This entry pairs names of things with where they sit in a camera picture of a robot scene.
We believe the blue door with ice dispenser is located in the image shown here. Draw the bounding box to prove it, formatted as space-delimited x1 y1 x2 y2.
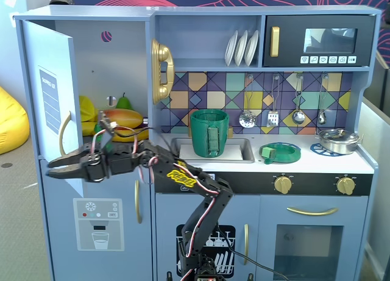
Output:
39 159 152 281

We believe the black microwave door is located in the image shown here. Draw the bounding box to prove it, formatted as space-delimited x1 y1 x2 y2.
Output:
263 15 377 68

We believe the gold oven door handle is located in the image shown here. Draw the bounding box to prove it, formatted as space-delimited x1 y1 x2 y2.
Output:
286 206 339 217

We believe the white toy plate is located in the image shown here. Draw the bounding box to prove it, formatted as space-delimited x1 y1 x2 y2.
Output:
244 30 260 67
234 30 249 67
224 30 239 67

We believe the large green printed mug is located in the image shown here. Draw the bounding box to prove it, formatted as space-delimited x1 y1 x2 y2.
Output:
190 109 229 158

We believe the gold toy telephone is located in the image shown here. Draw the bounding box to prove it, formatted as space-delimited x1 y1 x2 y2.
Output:
151 38 176 105

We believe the steel ladle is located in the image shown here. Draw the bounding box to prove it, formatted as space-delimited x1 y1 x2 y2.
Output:
291 74 306 126

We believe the gold straight microwave handle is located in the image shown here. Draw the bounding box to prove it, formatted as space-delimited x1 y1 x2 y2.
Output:
271 26 280 58

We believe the yellow toy banana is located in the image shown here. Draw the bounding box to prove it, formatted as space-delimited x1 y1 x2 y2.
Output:
82 122 149 143

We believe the grey partition panel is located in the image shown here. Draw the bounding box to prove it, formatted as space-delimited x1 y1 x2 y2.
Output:
361 52 390 281

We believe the steel slotted spoon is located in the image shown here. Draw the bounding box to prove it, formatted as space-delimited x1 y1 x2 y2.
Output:
239 75 257 129

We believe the gold curved door handle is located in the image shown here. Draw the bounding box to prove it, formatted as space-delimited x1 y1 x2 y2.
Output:
58 110 77 160
243 223 250 265
134 179 143 224

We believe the blue oven door with window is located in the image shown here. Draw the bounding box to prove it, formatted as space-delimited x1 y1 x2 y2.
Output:
260 195 369 281

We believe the black cable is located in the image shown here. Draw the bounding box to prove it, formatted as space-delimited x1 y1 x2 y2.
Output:
224 230 289 280

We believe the grey toy sink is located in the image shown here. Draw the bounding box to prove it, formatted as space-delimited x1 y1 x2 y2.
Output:
169 137 255 164

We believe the steel pot with lid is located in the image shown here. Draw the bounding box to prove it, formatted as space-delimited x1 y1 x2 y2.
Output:
315 127 364 155

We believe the toy mango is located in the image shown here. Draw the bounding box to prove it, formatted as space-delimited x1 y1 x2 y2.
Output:
103 108 144 130

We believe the green toy pear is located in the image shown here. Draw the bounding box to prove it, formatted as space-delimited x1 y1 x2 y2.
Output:
115 93 134 111

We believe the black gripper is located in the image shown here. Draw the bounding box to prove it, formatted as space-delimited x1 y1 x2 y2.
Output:
45 142 111 183

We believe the blue door with shopping list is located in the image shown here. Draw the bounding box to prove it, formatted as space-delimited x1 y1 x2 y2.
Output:
21 20 85 199

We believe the blue round trivet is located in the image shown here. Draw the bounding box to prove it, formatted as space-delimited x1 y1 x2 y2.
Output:
310 143 354 157

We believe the yellow beanbag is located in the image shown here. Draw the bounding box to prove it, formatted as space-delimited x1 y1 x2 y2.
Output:
0 86 30 155

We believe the yellow toy starfruit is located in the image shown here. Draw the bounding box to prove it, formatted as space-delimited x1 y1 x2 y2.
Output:
79 94 101 123

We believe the steel slotted spatula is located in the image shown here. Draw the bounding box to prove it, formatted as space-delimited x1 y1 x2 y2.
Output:
267 75 280 128

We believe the green round lid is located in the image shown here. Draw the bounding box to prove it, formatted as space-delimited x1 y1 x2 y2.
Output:
258 142 302 165

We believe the blue wooden toy kitchen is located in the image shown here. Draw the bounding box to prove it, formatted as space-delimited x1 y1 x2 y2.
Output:
13 5 383 281

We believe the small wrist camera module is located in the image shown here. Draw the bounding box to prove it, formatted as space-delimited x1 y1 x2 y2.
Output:
99 110 117 134

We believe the gold stove knob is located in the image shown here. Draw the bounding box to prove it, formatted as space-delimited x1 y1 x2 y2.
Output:
273 174 295 195
335 174 356 196

